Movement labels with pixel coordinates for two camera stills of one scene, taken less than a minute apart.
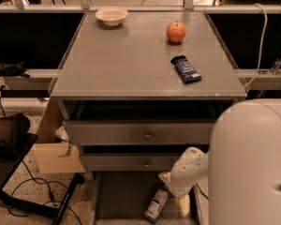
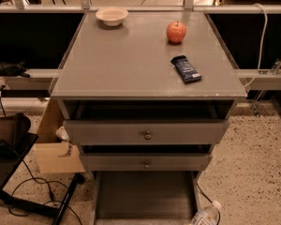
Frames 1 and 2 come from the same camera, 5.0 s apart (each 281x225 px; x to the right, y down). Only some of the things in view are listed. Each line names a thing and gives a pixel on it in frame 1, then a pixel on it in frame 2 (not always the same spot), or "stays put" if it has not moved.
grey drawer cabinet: x=136 y=89 stays put
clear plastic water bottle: x=155 y=207 → x=209 y=216
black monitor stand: x=11 y=142 stays put
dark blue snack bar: x=184 y=69 stays put
